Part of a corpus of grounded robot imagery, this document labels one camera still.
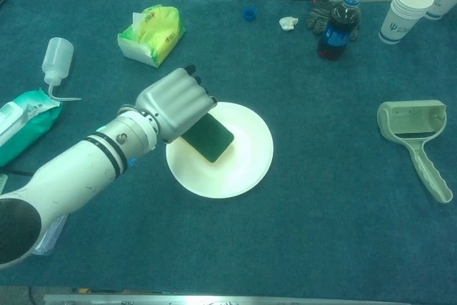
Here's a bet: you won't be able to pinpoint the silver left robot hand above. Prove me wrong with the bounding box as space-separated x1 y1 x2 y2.
135 64 219 144

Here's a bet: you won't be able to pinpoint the green sponge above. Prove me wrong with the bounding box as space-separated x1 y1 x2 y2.
180 112 236 164

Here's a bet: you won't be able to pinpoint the white round plate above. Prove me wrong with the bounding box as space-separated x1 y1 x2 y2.
166 101 275 199

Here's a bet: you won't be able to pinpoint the yellow green tissue pack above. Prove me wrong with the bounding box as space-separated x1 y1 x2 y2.
117 5 186 69

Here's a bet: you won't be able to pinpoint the translucent squeeze wash bottle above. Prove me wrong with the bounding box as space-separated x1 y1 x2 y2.
41 36 82 103

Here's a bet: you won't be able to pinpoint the teal wet wipes pack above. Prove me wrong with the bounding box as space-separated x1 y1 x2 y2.
0 89 64 168

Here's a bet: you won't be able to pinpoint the crumpled white tissue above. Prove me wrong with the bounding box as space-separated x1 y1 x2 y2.
278 16 300 31

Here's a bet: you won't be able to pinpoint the grey knitted work glove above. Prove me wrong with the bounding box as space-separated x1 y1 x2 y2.
306 0 359 41

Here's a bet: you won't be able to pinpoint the clear purple label box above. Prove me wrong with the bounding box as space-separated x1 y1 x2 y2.
31 211 69 256

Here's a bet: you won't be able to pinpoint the cola bottle blue label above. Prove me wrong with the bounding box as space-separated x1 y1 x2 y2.
317 0 362 60

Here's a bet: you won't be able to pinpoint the stacked white paper cups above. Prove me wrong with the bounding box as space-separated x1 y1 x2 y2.
378 0 436 46

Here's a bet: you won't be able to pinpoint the aluminium frame rail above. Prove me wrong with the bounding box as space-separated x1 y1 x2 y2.
42 294 361 305

